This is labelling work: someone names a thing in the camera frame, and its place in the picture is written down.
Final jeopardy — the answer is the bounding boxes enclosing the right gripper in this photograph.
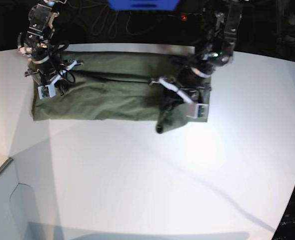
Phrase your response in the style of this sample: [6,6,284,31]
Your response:
[31,57,70,96]

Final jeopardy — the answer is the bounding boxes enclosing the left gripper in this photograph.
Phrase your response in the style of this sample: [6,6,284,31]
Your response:
[155,66,212,134]

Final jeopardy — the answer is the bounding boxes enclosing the green t-shirt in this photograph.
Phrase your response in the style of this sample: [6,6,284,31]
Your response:
[30,50,213,135]

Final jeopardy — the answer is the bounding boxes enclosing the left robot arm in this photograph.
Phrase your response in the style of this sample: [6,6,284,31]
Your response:
[149,0,243,134]

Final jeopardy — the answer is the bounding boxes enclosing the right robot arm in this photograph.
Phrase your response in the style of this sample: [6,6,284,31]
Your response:
[17,0,69,99]

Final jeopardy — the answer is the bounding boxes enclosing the black power strip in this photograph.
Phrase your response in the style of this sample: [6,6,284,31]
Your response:
[175,12,203,23]

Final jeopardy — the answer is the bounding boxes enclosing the blue box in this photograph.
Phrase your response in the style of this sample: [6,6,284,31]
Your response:
[107,0,179,11]

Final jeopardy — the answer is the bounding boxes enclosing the grey partition panel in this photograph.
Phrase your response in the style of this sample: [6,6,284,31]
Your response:
[0,158,35,240]

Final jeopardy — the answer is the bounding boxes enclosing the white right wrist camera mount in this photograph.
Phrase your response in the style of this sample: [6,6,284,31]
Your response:
[24,59,84,100]

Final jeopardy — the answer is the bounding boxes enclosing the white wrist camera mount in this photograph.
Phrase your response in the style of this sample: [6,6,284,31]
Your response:
[24,59,84,100]
[149,76,212,120]

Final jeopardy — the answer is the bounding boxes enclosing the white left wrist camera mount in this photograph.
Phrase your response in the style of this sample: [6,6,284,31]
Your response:
[149,76,212,120]

